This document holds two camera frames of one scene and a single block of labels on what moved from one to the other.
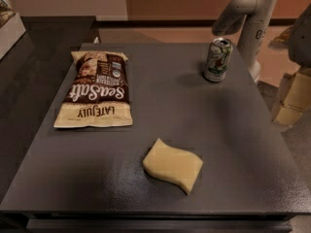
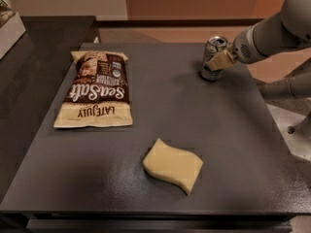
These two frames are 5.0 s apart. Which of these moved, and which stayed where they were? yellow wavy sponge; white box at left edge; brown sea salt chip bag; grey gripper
Moved: grey gripper
Stayed: yellow wavy sponge; brown sea salt chip bag; white box at left edge
